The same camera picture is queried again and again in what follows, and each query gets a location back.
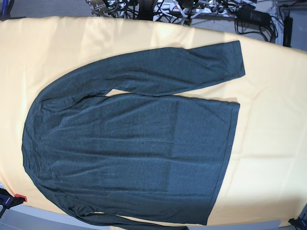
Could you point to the black clamp right corner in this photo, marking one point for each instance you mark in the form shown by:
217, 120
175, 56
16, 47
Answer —
299, 223

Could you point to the red and black clamp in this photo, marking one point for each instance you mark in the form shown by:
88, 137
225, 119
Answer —
7, 200

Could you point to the black power adapter box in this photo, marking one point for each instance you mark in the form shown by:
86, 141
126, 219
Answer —
254, 17

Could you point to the white power strip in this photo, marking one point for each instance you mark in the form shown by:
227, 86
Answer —
193, 6

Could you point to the black upright post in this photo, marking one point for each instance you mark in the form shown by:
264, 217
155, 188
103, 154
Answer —
287, 30

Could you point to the yellow table cloth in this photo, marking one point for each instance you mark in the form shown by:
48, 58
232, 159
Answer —
266, 179

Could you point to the dark green long-sleeve shirt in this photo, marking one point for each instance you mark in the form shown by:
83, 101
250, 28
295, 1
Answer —
113, 143

